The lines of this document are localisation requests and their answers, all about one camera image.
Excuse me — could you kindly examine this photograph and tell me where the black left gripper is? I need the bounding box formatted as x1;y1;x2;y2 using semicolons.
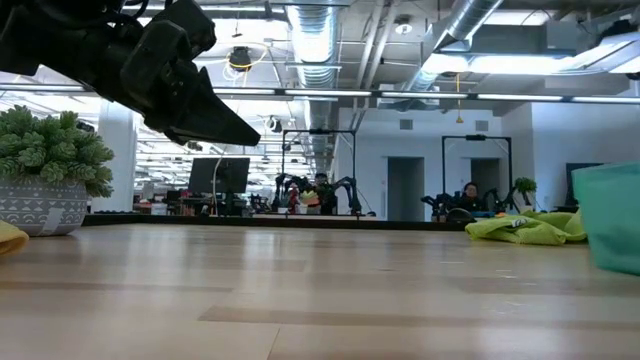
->
97;0;263;148

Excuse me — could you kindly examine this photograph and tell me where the lime green microfiber towel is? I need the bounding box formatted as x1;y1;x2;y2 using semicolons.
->
464;209;589;246

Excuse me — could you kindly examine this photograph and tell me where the green translucent plastic bin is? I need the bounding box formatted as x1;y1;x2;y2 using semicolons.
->
571;160;640;277

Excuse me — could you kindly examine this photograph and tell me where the yellow microfiber towel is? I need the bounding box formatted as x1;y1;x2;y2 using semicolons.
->
0;219;30;261

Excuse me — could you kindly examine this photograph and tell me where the black computer monitor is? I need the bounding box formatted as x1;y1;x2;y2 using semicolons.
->
188;157;251;195
565;162;604;207

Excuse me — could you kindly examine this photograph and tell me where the person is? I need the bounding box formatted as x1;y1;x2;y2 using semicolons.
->
312;172;340;216
457;181;484;214

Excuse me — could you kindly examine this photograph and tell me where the artificial succulent in patterned pot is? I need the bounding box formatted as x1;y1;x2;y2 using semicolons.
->
0;104;115;237

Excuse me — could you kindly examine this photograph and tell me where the yellow hanging pendant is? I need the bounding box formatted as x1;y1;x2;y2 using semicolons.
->
453;72;464;125

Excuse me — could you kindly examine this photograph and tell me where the small background potted plant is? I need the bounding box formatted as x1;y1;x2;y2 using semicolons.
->
513;177;539;206

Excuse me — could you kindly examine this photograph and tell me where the black overhead camera unit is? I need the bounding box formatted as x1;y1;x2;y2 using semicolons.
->
228;45;253;72

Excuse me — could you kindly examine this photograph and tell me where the black aluminium table frame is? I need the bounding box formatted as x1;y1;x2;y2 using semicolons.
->
82;213;469;232

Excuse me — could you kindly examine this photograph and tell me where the corrugated silver ventilation duct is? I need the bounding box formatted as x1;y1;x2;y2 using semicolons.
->
287;4;342;89

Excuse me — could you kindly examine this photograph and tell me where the smooth silver ventilation duct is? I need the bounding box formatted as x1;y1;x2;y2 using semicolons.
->
399;0;504;94

